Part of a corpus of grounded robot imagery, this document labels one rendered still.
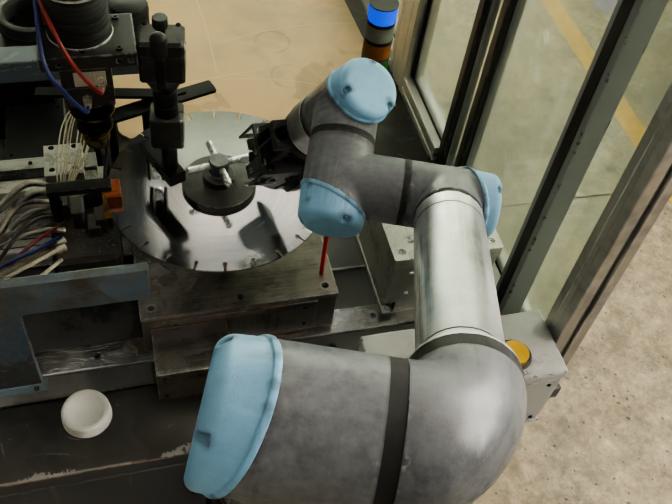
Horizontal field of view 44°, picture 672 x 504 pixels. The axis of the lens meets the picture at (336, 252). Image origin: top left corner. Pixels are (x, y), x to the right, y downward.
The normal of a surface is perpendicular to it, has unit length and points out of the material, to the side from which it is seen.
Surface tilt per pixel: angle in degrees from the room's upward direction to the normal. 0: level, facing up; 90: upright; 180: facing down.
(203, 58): 0
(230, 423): 32
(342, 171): 22
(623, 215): 90
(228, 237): 0
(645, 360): 0
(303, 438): 39
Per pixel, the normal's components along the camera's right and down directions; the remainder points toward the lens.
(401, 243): 0.11, -0.62
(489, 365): 0.40, -0.77
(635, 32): 0.24, 0.77
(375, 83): 0.45, -0.21
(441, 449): 0.29, -0.07
